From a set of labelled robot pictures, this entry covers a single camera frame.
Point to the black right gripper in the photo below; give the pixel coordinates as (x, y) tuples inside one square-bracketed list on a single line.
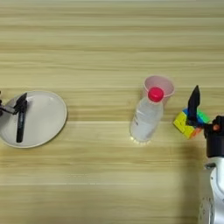
[(215, 143)]

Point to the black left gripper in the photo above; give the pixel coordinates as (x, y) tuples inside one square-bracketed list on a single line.
[(7, 110)]

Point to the multicoloured puzzle cube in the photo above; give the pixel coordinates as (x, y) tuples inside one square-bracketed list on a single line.
[(181, 122)]

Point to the black marker pen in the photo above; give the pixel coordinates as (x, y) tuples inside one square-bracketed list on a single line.
[(20, 128)]

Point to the round cream plate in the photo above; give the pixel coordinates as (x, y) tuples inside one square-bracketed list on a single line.
[(43, 119)]

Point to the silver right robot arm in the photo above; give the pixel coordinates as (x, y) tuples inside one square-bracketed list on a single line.
[(215, 189)]

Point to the pink plastic cup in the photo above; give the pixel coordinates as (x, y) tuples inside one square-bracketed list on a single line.
[(159, 83)]

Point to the clear bottle with red cap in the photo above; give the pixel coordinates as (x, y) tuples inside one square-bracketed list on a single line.
[(145, 119)]

